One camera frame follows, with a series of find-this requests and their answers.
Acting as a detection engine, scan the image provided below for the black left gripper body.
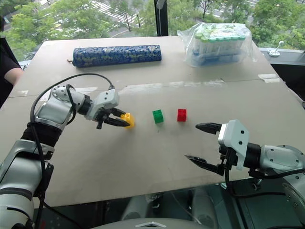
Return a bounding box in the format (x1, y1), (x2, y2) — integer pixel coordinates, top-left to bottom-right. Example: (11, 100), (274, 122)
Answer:
(95, 108), (115, 130)

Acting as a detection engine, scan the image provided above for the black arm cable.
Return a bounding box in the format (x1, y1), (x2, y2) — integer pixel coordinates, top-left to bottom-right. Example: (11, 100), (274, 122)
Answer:
(30, 73), (116, 229)
(223, 164), (305, 199)

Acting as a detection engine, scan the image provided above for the red toy brick cube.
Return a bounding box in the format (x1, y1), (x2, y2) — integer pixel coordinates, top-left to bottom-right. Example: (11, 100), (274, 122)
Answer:
(177, 108), (188, 123)

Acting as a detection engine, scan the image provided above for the black window frame post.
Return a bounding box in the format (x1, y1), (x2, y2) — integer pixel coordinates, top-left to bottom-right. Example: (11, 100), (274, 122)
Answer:
(154, 0), (169, 37)

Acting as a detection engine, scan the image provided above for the grey rounded shape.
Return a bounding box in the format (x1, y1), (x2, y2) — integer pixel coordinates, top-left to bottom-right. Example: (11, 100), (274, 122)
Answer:
(190, 187), (219, 229)
(121, 194), (156, 222)

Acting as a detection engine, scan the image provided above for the blue patterned fabric roll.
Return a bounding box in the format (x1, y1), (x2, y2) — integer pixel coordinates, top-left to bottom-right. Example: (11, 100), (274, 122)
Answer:
(66, 44), (163, 68)

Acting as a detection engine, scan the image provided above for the silver robot torso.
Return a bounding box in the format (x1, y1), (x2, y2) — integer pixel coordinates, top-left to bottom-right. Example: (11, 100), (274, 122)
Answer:
(91, 218), (199, 229)

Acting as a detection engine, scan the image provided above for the person in black shirt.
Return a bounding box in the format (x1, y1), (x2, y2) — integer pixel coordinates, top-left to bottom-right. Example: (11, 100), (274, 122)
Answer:
(0, 16), (22, 108)

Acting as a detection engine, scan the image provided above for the yellow toy brick cube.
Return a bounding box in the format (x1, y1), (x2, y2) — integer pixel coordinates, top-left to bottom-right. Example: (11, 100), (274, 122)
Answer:
(120, 112), (136, 129)

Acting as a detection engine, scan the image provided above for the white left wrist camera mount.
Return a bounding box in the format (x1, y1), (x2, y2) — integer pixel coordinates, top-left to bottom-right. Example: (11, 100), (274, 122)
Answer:
(86, 89), (120, 121)

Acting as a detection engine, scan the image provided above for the white window handle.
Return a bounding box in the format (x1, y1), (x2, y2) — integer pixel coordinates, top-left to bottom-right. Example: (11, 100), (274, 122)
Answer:
(267, 41), (285, 57)

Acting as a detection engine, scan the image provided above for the clear bag of bottles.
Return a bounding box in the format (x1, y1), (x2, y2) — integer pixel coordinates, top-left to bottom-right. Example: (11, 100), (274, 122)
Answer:
(177, 22), (258, 68)

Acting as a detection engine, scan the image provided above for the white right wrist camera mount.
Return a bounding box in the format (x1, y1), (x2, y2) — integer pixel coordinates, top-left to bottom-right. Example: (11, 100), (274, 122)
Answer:
(217, 119), (250, 171)

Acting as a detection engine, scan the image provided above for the clear tape strip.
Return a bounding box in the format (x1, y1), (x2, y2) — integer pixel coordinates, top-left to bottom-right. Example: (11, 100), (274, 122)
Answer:
(258, 73), (281, 83)

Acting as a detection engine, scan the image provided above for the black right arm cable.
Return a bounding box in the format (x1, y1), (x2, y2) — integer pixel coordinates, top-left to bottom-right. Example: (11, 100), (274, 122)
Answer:
(223, 164), (305, 199)

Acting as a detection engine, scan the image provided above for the green toy brick cube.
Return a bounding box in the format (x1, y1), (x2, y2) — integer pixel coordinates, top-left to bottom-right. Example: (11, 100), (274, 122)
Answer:
(152, 109), (165, 125)

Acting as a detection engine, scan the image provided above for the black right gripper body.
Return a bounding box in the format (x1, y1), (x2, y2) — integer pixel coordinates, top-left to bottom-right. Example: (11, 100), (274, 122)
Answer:
(217, 144), (239, 177)

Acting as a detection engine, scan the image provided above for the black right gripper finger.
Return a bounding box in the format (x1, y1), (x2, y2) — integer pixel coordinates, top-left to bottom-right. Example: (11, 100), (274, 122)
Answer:
(195, 122), (223, 134)
(184, 154), (225, 177)

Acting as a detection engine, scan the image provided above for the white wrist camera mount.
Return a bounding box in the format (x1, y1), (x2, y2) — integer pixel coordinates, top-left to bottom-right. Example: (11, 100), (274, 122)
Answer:
(86, 89), (120, 121)
(217, 119), (250, 171)

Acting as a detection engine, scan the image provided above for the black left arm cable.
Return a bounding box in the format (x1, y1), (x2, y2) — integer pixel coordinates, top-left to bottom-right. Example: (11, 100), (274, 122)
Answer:
(30, 73), (116, 229)

